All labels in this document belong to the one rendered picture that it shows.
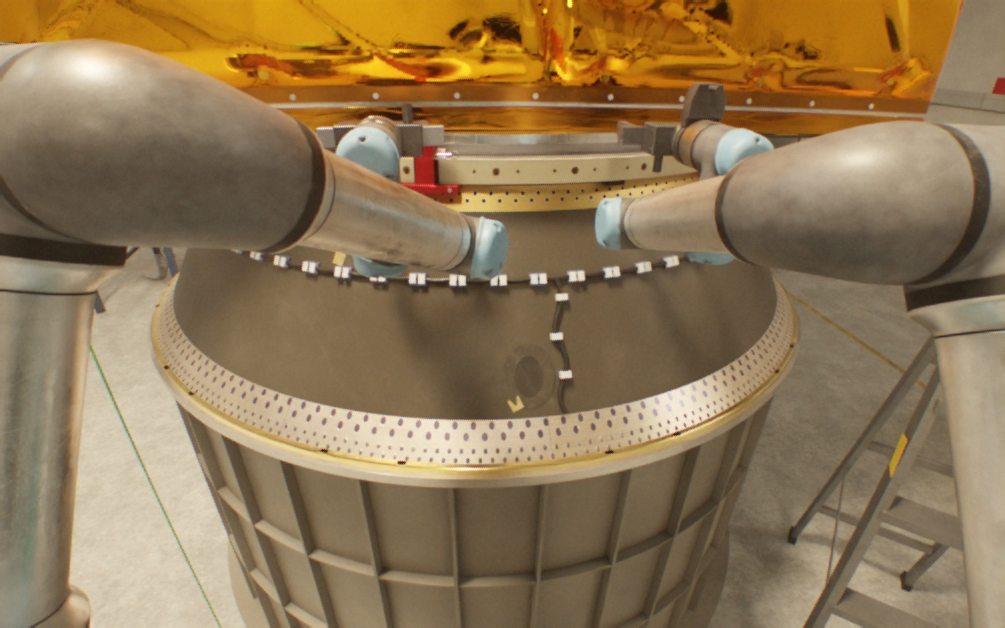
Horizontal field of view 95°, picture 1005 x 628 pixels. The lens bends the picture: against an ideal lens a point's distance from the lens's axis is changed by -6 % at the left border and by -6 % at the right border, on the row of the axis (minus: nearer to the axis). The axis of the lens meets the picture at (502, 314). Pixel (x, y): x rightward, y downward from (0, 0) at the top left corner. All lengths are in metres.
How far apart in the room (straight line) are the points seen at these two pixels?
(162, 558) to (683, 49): 2.62
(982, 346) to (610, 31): 0.81
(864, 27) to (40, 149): 1.29
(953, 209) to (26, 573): 0.65
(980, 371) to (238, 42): 1.06
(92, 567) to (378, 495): 1.84
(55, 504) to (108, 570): 2.32
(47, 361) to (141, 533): 2.45
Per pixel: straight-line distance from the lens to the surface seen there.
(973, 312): 0.45
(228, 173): 0.31
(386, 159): 0.62
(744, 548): 2.59
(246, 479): 1.45
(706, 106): 0.87
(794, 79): 1.27
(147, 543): 2.79
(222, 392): 1.30
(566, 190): 1.06
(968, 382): 0.46
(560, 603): 1.49
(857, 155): 0.40
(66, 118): 0.32
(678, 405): 1.17
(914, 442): 1.54
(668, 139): 0.89
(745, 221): 0.42
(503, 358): 1.00
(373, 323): 1.04
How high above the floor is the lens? 1.89
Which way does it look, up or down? 28 degrees down
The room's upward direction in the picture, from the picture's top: 1 degrees clockwise
